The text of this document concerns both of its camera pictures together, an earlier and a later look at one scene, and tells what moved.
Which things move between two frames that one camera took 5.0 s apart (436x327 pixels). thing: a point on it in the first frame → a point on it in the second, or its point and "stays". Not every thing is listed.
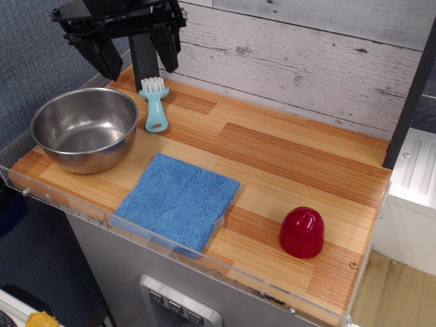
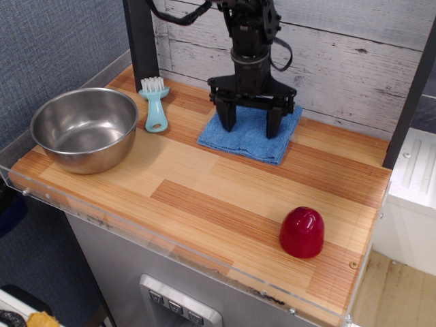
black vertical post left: (144, 58) stays
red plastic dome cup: (302, 233) stays
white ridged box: (410, 203) stays
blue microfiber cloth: (176, 204) → (249, 134)
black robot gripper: (91, 25) → (251, 84)
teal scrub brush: (152, 88) stays
